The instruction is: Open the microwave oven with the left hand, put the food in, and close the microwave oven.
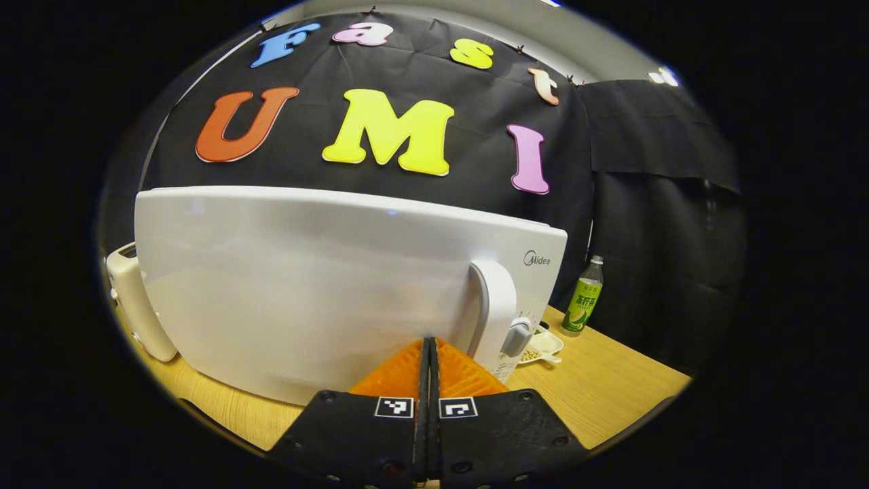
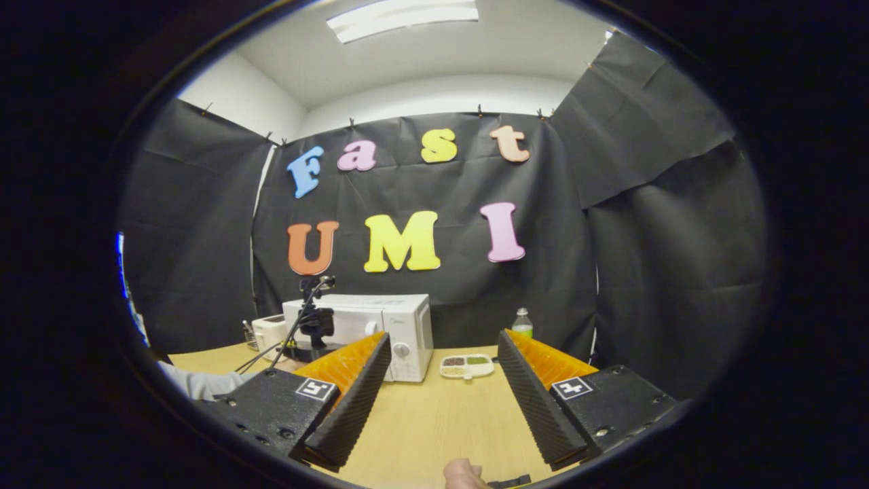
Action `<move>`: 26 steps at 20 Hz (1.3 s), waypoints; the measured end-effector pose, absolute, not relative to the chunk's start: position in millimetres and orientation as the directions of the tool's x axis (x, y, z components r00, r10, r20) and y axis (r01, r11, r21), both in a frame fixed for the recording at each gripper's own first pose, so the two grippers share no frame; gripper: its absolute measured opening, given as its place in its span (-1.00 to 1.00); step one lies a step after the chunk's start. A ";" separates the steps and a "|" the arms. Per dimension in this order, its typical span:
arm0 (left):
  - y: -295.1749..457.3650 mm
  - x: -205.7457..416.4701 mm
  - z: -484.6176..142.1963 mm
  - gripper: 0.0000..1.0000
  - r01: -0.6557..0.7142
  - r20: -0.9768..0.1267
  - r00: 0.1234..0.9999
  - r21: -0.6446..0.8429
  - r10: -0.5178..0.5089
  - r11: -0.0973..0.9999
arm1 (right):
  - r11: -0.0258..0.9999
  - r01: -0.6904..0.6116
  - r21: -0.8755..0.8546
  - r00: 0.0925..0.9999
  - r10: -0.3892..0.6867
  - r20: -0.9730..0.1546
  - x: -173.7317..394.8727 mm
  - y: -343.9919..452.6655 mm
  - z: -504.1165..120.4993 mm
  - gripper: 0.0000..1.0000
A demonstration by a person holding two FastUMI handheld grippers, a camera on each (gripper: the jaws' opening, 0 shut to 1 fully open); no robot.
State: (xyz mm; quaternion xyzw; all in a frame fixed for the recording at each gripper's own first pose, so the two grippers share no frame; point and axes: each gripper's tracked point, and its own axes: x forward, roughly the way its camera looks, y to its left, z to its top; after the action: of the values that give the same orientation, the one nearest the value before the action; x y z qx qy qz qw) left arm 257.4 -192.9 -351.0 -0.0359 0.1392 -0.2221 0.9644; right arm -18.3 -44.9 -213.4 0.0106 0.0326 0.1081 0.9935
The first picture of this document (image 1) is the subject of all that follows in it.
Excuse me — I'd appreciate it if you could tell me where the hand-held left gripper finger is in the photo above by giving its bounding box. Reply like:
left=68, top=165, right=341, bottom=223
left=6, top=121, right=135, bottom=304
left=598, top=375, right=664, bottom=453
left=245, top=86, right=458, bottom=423
left=429, top=338, right=590, bottom=489
left=268, top=338, right=432, bottom=489

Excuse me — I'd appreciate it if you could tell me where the white microwave oven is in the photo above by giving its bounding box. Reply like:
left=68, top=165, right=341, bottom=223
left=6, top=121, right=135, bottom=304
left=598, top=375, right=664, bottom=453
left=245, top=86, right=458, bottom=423
left=134, top=185, right=569, bottom=408

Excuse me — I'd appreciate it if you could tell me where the white divided grain dish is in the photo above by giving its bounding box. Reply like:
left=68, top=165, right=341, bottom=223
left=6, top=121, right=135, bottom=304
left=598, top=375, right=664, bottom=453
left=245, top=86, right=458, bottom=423
left=517, top=323, right=566, bottom=366

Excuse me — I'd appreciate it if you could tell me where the green drink bottle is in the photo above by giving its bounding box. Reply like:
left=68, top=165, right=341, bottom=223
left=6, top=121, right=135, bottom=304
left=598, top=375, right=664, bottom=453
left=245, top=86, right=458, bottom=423
left=560, top=255, right=605, bottom=338

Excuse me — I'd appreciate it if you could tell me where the white toaster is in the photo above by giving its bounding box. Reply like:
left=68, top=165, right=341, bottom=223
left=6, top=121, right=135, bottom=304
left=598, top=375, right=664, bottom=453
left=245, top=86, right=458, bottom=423
left=105, top=242, right=179, bottom=363

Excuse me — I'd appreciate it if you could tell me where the black backdrop cloth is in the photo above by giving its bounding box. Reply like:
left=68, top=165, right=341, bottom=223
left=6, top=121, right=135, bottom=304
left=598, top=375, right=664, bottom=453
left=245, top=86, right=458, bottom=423
left=98, top=10, right=747, bottom=374

